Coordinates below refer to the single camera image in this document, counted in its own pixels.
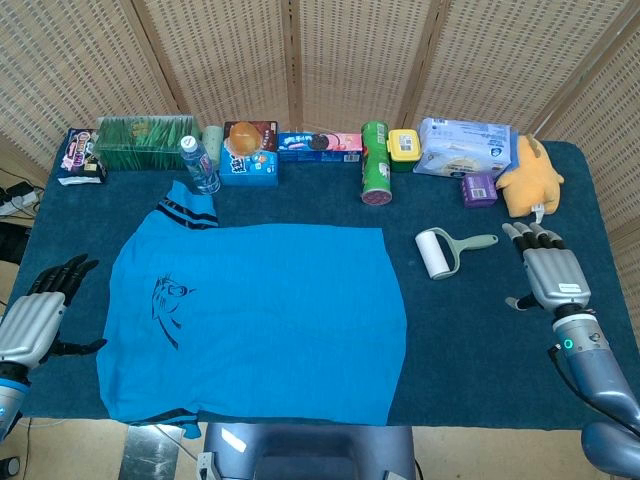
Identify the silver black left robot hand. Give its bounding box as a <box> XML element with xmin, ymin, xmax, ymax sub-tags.
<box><xmin>0</xmin><ymin>253</ymin><xmax>108</xmax><ymax>372</ymax></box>

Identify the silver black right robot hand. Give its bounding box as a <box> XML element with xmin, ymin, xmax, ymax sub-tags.
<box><xmin>501</xmin><ymin>221</ymin><xmax>593</xmax><ymax>314</ymax></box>

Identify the white lint roller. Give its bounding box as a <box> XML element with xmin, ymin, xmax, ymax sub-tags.
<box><xmin>414</xmin><ymin>227</ymin><xmax>500</xmax><ymax>281</ymax></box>

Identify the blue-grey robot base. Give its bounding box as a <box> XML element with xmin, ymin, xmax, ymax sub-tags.
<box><xmin>197</xmin><ymin>422</ymin><xmax>417</xmax><ymax>480</ymax></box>

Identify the black box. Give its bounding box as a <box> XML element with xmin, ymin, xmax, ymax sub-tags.
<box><xmin>0</xmin><ymin>222</ymin><xmax>34</xmax><ymax>266</ymax></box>

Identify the yellow plush toy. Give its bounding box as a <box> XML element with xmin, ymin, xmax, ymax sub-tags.
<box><xmin>494</xmin><ymin>133</ymin><xmax>565</xmax><ymax>224</ymax></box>

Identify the dark blue tablecloth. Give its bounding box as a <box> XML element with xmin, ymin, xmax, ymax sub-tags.
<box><xmin>7</xmin><ymin>132</ymin><xmax>640</xmax><ymax>432</ymax></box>

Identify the small purple box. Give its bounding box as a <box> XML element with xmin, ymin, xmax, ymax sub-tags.
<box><xmin>460</xmin><ymin>172</ymin><xmax>499</xmax><ymax>209</ymax></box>

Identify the white power strip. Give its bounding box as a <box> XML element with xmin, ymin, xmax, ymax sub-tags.
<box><xmin>0</xmin><ymin>182</ymin><xmax>41</xmax><ymax>217</ymax></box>

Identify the white blue wipes pack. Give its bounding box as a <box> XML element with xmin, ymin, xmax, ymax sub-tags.
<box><xmin>412</xmin><ymin>117</ymin><xmax>521</xmax><ymax>180</ymax></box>

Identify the purple snack bag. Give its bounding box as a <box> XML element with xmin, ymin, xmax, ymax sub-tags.
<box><xmin>57</xmin><ymin>127</ymin><xmax>109</xmax><ymax>187</ymax></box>

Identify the shiny metal plate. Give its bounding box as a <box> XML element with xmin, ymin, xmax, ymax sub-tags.
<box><xmin>118</xmin><ymin>424</ymin><xmax>182</xmax><ymax>480</ymax></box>

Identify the yellow-lidded green box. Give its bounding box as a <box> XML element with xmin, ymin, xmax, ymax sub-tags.
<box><xmin>387</xmin><ymin>128</ymin><xmax>424</xmax><ymax>173</ymax></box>

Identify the green grass-print box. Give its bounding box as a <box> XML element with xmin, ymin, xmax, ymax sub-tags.
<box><xmin>94</xmin><ymin>114</ymin><xmax>201</xmax><ymax>172</ymax></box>

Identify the green chips can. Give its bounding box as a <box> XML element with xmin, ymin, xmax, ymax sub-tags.
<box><xmin>359</xmin><ymin>121</ymin><xmax>393</xmax><ymax>206</ymax></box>

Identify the blue t-shirt with cat print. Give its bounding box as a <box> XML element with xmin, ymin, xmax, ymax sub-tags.
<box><xmin>96</xmin><ymin>180</ymin><xmax>412</xmax><ymax>441</ymax></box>

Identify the clear plastic water bottle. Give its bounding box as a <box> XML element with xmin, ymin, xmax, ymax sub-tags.
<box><xmin>179</xmin><ymin>134</ymin><xmax>222</xmax><ymax>195</ymax></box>

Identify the pale green roll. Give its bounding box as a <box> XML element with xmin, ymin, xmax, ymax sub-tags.
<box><xmin>201</xmin><ymin>124</ymin><xmax>225</xmax><ymax>166</ymax></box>

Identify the blue pink cookie box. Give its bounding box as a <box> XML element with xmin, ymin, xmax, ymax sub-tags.
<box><xmin>276</xmin><ymin>131</ymin><xmax>364</xmax><ymax>164</ymax></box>

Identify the blue box with bun picture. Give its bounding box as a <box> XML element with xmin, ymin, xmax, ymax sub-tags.
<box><xmin>218</xmin><ymin>120</ymin><xmax>280</xmax><ymax>188</ymax></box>

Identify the woven wooden folding screen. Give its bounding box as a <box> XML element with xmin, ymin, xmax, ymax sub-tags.
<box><xmin>0</xmin><ymin>0</ymin><xmax>640</xmax><ymax>286</ymax></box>

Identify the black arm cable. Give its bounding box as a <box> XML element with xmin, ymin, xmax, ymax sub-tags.
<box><xmin>548</xmin><ymin>344</ymin><xmax>640</xmax><ymax>429</ymax></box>

